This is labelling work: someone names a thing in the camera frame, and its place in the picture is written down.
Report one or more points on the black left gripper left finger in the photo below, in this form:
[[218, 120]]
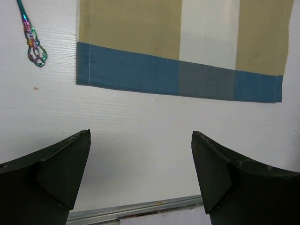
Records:
[[41, 188]]

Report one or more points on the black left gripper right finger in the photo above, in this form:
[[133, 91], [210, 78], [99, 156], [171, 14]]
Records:
[[237, 190]]

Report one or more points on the aluminium table edge rail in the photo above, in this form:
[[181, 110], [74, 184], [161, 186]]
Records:
[[90, 217]]

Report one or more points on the iridescent rainbow fork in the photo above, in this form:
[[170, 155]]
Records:
[[36, 53]]

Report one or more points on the blue beige striped placemat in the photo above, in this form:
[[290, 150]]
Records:
[[233, 50]]

